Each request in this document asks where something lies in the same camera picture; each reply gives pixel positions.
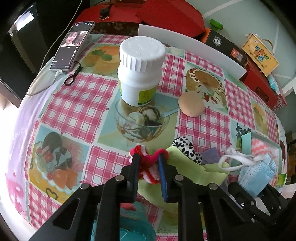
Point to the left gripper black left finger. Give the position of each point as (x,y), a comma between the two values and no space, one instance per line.
(93,211)

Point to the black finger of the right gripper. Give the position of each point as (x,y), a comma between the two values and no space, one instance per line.
(248,203)
(272,198)

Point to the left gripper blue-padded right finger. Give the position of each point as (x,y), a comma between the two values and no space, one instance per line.
(197,204)

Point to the green cloth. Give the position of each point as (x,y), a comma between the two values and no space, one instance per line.
(199,174)

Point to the blue face mask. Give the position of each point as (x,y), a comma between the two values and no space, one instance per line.
(255,171)

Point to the purple wipes packet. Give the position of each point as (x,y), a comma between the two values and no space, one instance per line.
(210,156)

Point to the leopard print scrunchie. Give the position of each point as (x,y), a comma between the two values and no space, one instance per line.
(187,148)

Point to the green tissue pack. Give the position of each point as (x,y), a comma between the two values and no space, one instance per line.
(281,179)

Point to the pink white striped fluffy towel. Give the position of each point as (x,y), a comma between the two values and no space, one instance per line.
(258,147)

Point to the teal box lid tray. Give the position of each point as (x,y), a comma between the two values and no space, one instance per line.
(274,150)

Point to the teal heart toy case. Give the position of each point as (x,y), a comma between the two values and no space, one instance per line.
(122,222)

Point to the beige makeup sponge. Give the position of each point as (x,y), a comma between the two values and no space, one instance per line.
(191,104)

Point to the blue wet wipes pack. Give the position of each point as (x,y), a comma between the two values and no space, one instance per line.
(273,84)

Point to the red gift box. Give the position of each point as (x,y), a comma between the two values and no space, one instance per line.
(257,82)

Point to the white pill bottle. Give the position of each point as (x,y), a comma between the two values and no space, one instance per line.
(140,69)

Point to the wooden children's day box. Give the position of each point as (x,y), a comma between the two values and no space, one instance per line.
(261,51)

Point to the white foam board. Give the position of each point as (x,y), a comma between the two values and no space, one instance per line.
(194,46)

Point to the black carton with QR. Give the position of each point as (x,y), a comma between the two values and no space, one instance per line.
(223,45)

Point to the green dumbbell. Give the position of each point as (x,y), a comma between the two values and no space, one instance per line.
(215,25)

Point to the smartphone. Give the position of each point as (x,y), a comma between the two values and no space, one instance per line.
(71,46)

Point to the large red bag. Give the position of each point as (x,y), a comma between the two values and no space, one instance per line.
(123,17)

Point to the black cabinet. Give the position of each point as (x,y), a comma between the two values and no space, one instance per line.
(31,32)

